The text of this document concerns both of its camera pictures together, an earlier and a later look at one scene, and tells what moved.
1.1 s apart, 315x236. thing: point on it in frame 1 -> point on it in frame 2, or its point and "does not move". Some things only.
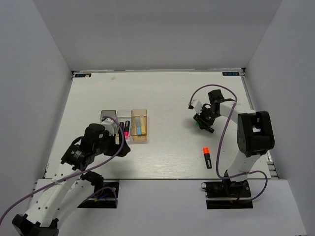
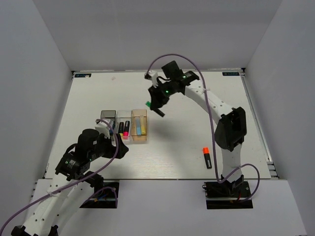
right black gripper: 204,124 -> 157,101
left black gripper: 114,146 does not move
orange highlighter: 205,151 does not move
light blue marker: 138,123 does not move
